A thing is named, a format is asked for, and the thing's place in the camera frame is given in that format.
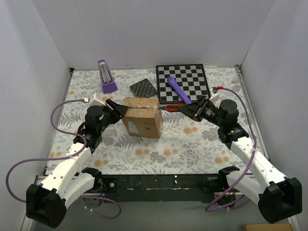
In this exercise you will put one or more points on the brown cardboard boxes on floor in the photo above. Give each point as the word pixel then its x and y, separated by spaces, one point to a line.
pixel 268 227

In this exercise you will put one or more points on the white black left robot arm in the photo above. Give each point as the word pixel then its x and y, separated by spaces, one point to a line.
pixel 48 201

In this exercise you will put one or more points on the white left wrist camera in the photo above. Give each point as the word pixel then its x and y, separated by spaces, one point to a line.
pixel 95 99

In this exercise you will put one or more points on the black white chessboard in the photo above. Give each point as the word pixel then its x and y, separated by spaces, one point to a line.
pixel 191 79

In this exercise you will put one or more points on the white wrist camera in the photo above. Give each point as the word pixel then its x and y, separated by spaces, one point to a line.
pixel 95 99
pixel 214 93

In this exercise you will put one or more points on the brown cardboard express box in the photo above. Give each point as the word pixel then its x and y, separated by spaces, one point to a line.
pixel 143 117

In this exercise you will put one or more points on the purple capped clear bottle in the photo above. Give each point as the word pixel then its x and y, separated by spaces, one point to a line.
pixel 107 80

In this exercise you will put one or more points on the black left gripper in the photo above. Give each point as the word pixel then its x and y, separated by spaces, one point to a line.
pixel 110 108

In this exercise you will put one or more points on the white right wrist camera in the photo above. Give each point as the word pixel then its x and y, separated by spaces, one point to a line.
pixel 214 93

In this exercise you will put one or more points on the purple toy microphone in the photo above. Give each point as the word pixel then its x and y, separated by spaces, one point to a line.
pixel 172 82

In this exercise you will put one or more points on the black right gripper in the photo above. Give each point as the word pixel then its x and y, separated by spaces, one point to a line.
pixel 200 109

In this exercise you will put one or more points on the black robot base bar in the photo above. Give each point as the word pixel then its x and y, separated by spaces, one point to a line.
pixel 157 187

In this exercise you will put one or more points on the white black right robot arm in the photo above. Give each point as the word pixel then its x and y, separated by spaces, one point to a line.
pixel 277 196

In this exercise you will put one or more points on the grey studded building plate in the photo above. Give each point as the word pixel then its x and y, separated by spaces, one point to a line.
pixel 143 89

